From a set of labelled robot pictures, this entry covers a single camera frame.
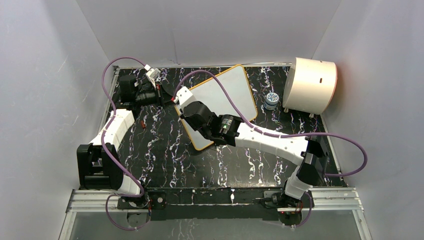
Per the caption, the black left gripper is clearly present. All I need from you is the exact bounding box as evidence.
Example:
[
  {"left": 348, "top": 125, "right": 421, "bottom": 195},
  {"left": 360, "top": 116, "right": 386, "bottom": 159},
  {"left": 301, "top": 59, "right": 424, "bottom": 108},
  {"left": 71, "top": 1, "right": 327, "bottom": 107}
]
[{"left": 136, "top": 83, "right": 177, "bottom": 111}]

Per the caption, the yellow framed whiteboard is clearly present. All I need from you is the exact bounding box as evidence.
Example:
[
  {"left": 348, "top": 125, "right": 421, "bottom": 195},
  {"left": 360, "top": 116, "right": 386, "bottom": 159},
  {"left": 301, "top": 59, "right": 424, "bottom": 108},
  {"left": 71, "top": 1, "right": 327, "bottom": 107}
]
[{"left": 173, "top": 64, "right": 259, "bottom": 152}]

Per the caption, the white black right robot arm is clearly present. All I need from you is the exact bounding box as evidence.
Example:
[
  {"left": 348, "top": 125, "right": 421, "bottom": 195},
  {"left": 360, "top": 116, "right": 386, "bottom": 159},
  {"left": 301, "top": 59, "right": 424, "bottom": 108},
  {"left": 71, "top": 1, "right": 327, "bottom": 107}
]
[{"left": 180, "top": 101, "right": 329, "bottom": 207}]

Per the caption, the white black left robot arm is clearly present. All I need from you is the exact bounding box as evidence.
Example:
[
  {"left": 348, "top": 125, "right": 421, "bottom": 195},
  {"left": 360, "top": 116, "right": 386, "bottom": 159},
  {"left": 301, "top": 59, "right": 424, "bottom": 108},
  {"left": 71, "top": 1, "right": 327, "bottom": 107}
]
[{"left": 76, "top": 74, "right": 172, "bottom": 208}]

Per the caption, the blue white patterned jar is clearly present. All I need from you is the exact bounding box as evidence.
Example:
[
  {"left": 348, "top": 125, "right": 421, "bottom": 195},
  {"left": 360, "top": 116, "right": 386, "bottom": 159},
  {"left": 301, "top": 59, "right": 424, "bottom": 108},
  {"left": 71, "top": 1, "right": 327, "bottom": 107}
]
[{"left": 263, "top": 92, "right": 280, "bottom": 111}]

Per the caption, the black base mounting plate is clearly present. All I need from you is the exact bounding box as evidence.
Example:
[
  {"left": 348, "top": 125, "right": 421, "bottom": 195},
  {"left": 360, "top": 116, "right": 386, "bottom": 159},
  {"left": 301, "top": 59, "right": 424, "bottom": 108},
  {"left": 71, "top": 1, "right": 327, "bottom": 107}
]
[{"left": 117, "top": 187, "right": 301, "bottom": 221}]

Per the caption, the white cylindrical drum container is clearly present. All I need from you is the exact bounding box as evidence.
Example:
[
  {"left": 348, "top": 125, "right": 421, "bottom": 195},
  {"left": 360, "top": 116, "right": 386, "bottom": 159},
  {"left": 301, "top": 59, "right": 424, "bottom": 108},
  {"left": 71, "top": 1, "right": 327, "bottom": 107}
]
[{"left": 282, "top": 57, "right": 338, "bottom": 118}]

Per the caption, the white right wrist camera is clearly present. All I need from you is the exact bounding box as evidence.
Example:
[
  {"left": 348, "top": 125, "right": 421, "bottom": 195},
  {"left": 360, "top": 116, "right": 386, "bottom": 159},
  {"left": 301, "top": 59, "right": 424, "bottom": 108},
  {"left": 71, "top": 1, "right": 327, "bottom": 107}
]
[{"left": 173, "top": 86, "right": 197, "bottom": 109}]

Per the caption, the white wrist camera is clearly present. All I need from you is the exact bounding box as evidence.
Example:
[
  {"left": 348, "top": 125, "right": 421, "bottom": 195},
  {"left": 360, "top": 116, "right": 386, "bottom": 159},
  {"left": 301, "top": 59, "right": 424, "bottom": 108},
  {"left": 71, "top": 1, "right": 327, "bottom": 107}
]
[
  {"left": 144, "top": 64, "right": 161, "bottom": 89},
  {"left": 173, "top": 86, "right": 197, "bottom": 109}
]

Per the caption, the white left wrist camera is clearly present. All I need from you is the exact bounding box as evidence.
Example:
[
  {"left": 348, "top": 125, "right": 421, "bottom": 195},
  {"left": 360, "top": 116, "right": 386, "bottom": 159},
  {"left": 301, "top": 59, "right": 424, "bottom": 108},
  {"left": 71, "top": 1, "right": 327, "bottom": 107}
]
[{"left": 144, "top": 64, "right": 161, "bottom": 89}]

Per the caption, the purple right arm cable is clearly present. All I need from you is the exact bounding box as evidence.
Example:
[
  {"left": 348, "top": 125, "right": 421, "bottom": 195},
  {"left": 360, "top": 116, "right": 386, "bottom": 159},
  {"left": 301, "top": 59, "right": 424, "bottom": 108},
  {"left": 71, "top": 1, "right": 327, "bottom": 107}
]
[{"left": 171, "top": 69, "right": 369, "bottom": 228}]

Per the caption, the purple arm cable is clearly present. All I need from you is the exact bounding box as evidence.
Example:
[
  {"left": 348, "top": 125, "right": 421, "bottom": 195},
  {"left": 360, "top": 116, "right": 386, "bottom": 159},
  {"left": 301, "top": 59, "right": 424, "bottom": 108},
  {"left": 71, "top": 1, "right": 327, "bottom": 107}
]
[
  {"left": 171, "top": 69, "right": 369, "bottom": 228},
  {"left": 101, "top": 56, "right": 148, "bottom": 231}
]

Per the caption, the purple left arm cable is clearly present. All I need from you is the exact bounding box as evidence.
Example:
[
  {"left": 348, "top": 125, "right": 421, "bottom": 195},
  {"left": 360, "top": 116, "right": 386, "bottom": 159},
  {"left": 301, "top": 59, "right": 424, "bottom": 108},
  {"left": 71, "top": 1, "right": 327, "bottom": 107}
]
[{"left": 101, "top": 56, "right": 148, "bottom": 231}]

